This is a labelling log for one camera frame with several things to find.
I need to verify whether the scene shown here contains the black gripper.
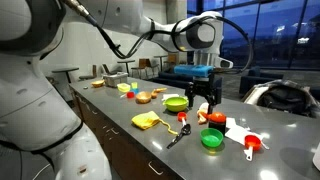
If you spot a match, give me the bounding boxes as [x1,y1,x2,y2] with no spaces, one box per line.
[185,75,222,115]

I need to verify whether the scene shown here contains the yellow knitted cloth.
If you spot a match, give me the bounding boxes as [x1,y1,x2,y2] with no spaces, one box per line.
[130,110,179,136]

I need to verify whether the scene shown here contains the orange ball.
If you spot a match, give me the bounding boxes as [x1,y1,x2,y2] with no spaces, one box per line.
[208,111,228,124]

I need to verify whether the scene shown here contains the lime green spouted bowl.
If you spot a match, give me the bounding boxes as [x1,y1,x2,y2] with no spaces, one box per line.
[162,95,190,113]

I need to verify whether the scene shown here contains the black plastic spoon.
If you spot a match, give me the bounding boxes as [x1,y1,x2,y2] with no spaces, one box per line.
[166,123,192,150]

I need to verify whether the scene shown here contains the dark blue sofa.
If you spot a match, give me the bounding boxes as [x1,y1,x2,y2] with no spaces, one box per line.
[151,71,223,89]

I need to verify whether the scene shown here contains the small green bowl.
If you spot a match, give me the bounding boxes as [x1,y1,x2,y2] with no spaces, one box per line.
[199,127,224,148]

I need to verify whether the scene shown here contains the white paper sheets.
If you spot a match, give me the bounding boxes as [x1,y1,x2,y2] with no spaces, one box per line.
[224,117,270,150]

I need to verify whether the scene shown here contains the white jacket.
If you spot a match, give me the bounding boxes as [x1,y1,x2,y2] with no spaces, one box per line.
[241,83,268,104]

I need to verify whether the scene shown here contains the wooden chair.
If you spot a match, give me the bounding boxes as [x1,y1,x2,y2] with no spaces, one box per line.
[163,53,178,71]
[101,63,123,76]
[130,58,151,79]
[78,64,98,81]

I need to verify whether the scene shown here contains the dark blue armchair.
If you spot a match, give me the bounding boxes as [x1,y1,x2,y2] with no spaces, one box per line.
[239,65,284,95]

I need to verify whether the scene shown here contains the woven wicker basket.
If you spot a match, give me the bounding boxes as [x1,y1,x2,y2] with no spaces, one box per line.
[135,91,153,105]

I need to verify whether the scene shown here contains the dark round cafe table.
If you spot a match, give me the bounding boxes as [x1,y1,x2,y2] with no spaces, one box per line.
[116,59,136,75]
[51,67,80,84]
[153,54,169,72]

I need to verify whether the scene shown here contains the yellow plastic container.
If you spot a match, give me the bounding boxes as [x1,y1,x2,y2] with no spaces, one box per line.
[116,82,132,93]

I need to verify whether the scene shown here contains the black grey backpack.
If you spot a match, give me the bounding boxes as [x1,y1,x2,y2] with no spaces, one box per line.
[256,79,320,118]

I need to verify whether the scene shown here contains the grey metal bin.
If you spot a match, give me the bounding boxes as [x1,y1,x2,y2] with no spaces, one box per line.
[102,71,129,88]

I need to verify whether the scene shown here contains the brown wooden cabinet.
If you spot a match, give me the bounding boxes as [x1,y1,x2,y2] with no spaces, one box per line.
[69,87,181,180]

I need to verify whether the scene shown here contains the yellow wooden bowl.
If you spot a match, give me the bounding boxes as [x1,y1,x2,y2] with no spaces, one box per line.
[90,79,106,89]

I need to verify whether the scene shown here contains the red short-handled measuring cup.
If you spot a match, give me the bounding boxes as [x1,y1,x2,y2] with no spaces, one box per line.
[176,111,188,128]

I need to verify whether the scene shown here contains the red white-handled measuring cup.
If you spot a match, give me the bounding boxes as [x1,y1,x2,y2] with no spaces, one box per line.
[243,134,263,162]

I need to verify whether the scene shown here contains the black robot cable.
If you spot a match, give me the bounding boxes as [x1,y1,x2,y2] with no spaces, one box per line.
[61,0,254,76]

